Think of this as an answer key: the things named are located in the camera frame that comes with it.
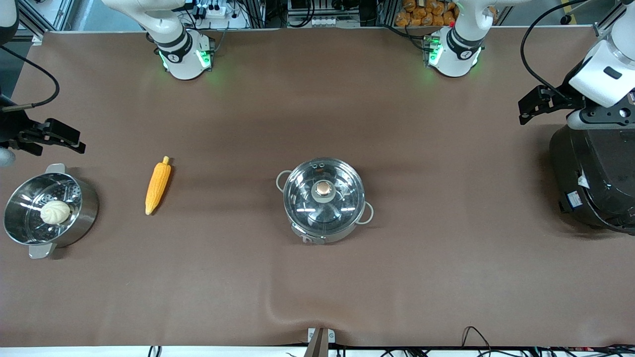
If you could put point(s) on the black rice cooker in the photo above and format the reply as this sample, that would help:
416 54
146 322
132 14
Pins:
595 183

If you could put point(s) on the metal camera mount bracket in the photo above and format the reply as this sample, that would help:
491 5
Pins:
320 342

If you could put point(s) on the white steamed bun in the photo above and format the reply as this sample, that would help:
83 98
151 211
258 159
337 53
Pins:
55 212

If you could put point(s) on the brown table mat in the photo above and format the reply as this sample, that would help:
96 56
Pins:
248 124

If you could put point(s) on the pile of orange toy foods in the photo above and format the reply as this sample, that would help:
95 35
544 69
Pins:
426 12

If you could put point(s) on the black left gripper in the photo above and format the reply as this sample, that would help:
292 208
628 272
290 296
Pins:
564 100

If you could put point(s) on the aluminium frame profile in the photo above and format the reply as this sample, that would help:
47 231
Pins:
47 17

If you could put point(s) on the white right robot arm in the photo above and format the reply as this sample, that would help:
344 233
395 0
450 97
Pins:
173 34

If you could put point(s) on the small white power strip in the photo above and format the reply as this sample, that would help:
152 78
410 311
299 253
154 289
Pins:
325 22

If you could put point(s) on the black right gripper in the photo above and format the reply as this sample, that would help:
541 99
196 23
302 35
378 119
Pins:
11 125

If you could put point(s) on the white power strip with plugs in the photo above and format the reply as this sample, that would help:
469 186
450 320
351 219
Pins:
223 15

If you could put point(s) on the steel steamer pot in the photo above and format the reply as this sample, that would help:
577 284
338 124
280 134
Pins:
84 208

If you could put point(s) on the yellow corn cob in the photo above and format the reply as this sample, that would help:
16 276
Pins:
158 186

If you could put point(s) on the glass lid with copper knob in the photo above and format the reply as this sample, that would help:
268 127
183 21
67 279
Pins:
324 196

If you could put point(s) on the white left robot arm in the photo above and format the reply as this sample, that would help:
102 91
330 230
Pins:
461 44

